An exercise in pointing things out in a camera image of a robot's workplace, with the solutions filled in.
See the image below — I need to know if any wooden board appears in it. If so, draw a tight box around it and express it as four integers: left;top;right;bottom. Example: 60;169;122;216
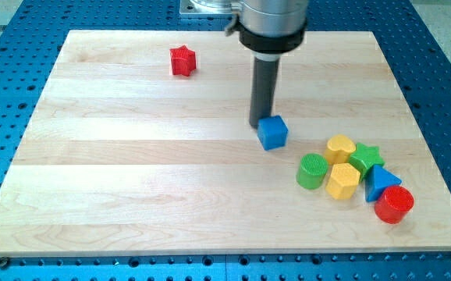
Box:
0;30;451;257

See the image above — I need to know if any green star block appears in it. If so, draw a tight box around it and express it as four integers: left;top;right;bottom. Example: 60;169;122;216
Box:
348;142;385;182

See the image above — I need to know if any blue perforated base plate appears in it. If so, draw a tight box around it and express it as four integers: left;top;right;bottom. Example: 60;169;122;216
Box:
0;1;451;280

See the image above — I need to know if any red star block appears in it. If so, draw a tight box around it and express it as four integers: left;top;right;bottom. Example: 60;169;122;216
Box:
169;45;197;76

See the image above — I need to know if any red cylinder block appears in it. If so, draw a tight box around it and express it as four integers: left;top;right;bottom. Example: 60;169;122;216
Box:
375;185;414;224

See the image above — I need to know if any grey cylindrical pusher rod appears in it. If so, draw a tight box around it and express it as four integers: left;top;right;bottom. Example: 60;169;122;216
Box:
249;52;281;128

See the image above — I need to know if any blue cube block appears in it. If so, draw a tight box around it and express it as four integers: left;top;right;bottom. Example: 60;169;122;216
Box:
257;116;289;151

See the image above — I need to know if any yellow hexagon block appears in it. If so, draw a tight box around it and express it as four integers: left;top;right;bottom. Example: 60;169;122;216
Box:
325;163;360;200

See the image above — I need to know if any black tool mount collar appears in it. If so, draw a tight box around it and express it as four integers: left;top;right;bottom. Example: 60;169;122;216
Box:
236;20;307;54

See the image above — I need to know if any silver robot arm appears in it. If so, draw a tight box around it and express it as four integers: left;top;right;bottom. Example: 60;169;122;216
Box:
179;0;309;128

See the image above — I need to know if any green cylinder block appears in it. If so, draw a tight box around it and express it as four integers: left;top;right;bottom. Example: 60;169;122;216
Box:
296;153;328;190

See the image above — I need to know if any yellow heart block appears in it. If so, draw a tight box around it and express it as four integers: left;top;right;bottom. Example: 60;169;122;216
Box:
324;134;357;165

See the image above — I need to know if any blue triangle block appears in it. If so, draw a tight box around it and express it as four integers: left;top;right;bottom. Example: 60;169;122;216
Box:
365;165;402;202

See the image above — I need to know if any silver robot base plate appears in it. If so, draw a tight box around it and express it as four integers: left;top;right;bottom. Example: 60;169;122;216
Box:
179;0;233;17

